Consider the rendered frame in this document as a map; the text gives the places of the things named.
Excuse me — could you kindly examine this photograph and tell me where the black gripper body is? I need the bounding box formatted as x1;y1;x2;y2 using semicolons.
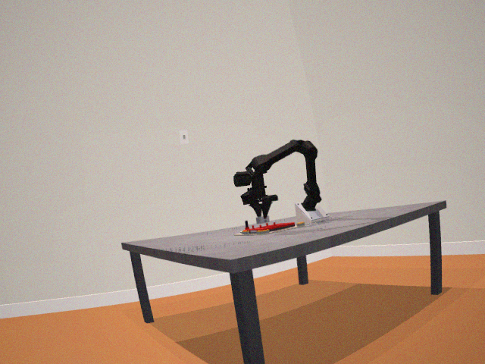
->
243;184;279;205

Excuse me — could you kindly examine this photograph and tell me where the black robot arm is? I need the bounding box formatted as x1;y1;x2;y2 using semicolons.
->
233;140;321;211

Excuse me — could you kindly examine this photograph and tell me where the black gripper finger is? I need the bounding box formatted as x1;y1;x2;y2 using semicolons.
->
259;202;272;219
249;204;262;217

